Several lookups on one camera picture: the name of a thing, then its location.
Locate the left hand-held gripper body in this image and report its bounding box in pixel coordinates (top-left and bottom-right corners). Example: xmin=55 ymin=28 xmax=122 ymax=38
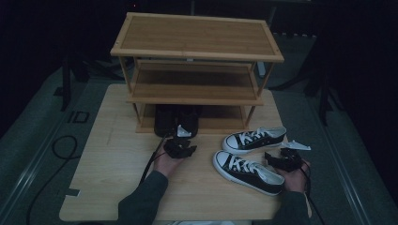
xmin=168 ymin=125 xmax=193 ymax=159

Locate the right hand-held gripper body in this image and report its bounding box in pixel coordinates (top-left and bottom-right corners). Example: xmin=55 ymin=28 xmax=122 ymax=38
xmin=277 ymin=140 xmax=312 ymax=173

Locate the black and white sneaker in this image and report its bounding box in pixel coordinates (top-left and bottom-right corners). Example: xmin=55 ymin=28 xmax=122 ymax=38
xmin=212 ymin=149 xmax=285 ymax=197
xmin=222 ymin=126 xmax=287 ymax=156

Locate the wooden shoe rack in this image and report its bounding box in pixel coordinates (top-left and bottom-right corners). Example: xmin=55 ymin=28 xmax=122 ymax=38
xmin=110 ymin=11 xmax=285 ymax=135

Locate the person's left hand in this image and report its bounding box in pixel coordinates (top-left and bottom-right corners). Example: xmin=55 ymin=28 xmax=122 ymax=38
xmin=153 ymin=152 xmax=186 ymax=178

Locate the person's right hand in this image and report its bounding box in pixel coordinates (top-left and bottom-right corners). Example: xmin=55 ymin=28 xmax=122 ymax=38
xmin=276 ymin=158 xmax=312 ymax=194

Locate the black metal stand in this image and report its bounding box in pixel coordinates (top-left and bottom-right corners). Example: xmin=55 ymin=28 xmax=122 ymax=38
xmin=53 ymin=55 xmax=92 ymax=113
xmin=303 ymin=69 xmax=345 ymax=127

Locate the right hand-held gripper black cable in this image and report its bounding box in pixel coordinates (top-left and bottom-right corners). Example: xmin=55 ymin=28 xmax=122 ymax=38
xmin=298 ymin=160 xmax=327 ymax=225

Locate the grey metal post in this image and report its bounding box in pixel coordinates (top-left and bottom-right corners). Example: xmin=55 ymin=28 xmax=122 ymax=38
xmin=256 ymin=61 xmax=268 ymax=78

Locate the black cable on floor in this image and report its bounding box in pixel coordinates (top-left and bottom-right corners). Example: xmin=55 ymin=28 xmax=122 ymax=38
xmin=26 ymin=134 xmax=79 ymax=225

